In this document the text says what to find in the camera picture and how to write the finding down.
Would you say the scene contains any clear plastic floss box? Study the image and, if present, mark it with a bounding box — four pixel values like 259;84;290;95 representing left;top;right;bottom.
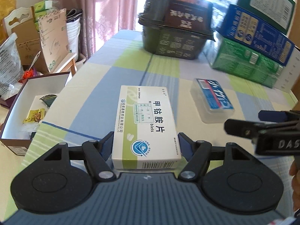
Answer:
190;78;235;123

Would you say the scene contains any clear printed plastic bag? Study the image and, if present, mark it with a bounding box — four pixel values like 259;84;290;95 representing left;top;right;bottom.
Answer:
0;33;23;100

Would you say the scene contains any light green carton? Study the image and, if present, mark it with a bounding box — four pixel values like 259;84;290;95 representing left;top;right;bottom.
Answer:
203;32;283;88

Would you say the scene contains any open cardboard carton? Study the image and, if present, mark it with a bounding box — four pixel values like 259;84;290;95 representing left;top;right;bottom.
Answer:
1;7;49;75

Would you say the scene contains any white carton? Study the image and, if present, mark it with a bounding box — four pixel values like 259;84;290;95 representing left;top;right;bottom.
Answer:
274;46;300;92

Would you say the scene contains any white green medicine box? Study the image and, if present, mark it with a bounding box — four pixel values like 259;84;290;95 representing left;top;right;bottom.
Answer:
111;85;182;170

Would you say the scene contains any person's right hand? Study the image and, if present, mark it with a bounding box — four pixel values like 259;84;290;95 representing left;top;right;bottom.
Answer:
289;161;300;212

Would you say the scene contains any brown paper envelope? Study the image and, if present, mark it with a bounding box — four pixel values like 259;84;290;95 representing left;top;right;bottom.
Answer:
38;9;70;73

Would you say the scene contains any black noodle bowl pack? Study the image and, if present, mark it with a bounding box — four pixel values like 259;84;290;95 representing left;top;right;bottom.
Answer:
138;0;214;60

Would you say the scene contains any blue carton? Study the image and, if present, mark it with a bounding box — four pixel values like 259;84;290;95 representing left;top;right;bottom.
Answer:
216;4;294;66

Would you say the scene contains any open white gift box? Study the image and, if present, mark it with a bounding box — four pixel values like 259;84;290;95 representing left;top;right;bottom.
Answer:
1;72;72;156

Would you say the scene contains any pink curtain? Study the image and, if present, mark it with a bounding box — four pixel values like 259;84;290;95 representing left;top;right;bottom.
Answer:
58;0;138;58

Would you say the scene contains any yellow plastic bag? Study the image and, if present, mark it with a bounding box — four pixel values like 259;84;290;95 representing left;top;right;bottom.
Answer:
0;0;16;20

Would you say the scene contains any dark green carton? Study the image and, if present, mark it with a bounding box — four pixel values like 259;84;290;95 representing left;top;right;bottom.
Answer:
236;0;296;34

